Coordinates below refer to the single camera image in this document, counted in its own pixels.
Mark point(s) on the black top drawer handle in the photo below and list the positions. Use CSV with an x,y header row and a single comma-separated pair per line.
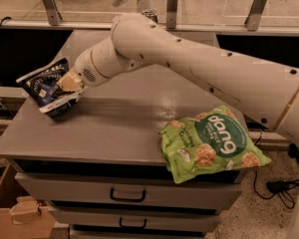
x,y
126,196

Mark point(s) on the green dang chip bag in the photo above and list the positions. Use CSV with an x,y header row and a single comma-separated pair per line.
x,y
208,143

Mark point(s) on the right metal window bracket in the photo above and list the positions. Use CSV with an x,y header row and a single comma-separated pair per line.
x,y
253,19

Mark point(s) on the silver redbull can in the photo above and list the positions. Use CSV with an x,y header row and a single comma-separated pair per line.
x,y
151,13

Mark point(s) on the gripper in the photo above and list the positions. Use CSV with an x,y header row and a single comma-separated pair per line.
x,y
84,68

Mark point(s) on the middle metal window bracket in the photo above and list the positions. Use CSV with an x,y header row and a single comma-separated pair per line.
x,y
171,13

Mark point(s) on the metal window bracket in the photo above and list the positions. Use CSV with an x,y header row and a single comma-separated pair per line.
x,y
171,13
53,15
253,19

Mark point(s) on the black drawer handle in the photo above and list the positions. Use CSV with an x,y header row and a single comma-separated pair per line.
x,y
126,196
133,223

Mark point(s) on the left metal window bracket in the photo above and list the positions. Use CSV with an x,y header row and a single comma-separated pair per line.
x,y
53,15

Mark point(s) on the brown cardboard box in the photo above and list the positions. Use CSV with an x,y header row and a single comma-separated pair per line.
x,y
21,215

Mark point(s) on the grey drawer cabinet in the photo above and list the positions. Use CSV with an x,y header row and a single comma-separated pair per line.
x,y
110,138

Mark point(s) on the blue potato chip bag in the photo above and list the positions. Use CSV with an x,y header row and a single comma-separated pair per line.
x,y
41,85

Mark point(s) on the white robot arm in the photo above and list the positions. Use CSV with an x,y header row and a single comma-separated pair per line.
x,y
264,91

